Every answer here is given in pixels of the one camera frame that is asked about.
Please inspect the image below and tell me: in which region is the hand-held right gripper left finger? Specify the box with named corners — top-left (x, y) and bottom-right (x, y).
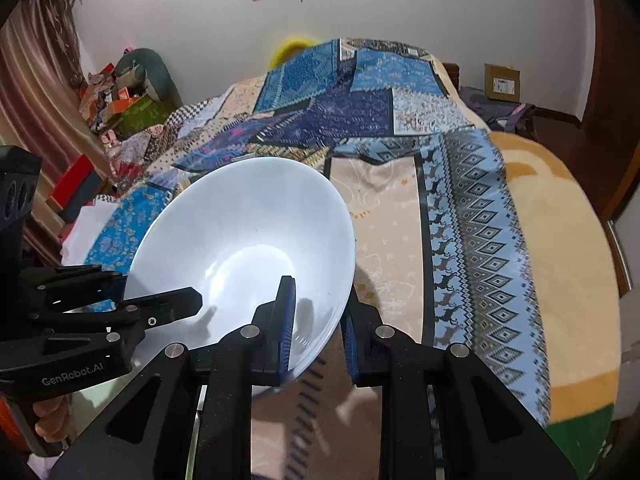
top-left (47, 276), bottom-right (299, 480)

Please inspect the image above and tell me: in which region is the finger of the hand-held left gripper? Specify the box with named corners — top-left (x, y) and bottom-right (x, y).
top-left (20, 265), bottom-right (128, 311)
top-left (27, 287), bottom-right (203, 348)

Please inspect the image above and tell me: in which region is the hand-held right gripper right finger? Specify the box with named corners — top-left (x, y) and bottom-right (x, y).
top-left (340, 292), bottom-right (581, 480)

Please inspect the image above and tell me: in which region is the white bowl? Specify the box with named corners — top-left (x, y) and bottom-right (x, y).
top-left (122, 156), bottom-right (357, 397)

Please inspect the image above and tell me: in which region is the person's left hand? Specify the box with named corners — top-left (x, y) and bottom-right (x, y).
top-left (34, 394), bottom-right (70, 445)

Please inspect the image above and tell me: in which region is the white cloth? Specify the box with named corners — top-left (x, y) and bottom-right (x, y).
top-left (62, 202), bottom-right (121, 266)

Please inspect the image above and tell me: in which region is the dark blue box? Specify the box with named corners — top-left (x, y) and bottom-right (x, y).
top-left (57, 170), bottom-right (103, 223)

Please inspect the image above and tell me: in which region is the red box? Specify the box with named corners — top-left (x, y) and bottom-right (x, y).
top-left (52, 155), bottom-right (93, 206)

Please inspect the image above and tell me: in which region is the patchwork patterned blanket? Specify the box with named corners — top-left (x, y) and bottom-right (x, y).
top-left (82, 37), bottom-right (551, 480)

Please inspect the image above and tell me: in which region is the pink toy figure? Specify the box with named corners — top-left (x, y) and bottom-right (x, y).
top-left (100, 130), bottom-right (123, 176)

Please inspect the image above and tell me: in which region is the green patterned box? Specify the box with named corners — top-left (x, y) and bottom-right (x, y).
top-left (117, 97), bottom-right (183, 138)

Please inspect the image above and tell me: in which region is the pile of colourful boxes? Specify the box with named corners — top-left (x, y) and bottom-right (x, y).
top-left (77, 62), bottom-right (151, 133)

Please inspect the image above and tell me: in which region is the striped brown curtain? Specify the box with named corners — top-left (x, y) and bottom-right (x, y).
top-left (0, 0), bottom-right (126, 261)

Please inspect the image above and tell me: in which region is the beige fleece blanket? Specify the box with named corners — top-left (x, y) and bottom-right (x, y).
top-left (487, 130), bottom-right (621, 480)

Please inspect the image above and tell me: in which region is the grey-green cushion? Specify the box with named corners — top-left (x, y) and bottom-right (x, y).
top-left (115, 47), bottom-right (181, 106)

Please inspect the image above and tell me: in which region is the purple cloth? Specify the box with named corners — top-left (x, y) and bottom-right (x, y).
top-left (457, 85), bottom-right (536, 133)

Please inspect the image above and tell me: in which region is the yellow plastic object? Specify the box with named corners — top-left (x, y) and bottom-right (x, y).
top-left (267, 34), bottom-right (318, 68)

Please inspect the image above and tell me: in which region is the cardboard box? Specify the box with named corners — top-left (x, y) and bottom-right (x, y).
top-left (482, 62), bottom-right (521, 103)

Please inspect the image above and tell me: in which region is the wooden door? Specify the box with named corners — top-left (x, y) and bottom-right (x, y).
top-left (580, 0), bottom-right (640, 221)

